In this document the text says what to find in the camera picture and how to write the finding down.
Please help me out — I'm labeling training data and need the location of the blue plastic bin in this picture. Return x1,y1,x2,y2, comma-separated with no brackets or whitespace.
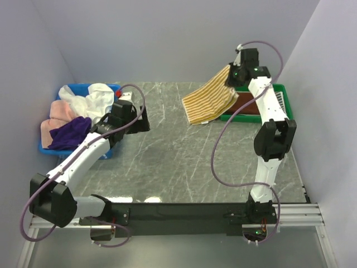
38,83,120,160

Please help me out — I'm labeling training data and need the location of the aluminium frame rail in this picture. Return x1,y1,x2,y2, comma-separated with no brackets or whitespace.
17,198,337,267

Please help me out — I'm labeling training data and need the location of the cream yellow striped towel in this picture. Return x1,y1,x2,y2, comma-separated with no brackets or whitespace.
182,65,238,125

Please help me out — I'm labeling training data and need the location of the purple towel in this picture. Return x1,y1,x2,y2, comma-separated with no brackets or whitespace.
48,116,91,151

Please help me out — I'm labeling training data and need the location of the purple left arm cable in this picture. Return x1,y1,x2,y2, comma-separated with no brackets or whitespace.
20,83,146,248

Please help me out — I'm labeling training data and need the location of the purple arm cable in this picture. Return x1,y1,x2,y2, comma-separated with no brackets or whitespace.
210,40,284,245
20,83,146,248

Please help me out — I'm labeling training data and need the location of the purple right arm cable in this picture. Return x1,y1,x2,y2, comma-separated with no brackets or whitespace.
210,40,284,245

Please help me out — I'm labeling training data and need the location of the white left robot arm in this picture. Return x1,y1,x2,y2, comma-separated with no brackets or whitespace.
28,100,150,227

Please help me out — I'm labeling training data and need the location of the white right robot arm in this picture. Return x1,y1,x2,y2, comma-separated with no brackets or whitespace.
226,45,297,223

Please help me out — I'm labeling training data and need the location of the brown towel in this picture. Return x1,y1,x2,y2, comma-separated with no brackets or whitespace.
224,92,260,116

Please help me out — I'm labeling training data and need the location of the green plastic tray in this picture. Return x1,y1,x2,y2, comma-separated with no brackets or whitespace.
219,84,293,123

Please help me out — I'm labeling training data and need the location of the green white striped towel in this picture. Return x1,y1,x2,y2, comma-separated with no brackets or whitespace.
275,91,287,114

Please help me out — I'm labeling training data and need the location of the pink towel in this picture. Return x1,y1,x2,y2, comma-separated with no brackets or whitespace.
40,100,78,149

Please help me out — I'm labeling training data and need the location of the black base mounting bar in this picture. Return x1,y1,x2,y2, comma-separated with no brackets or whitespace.
79,200,280,236

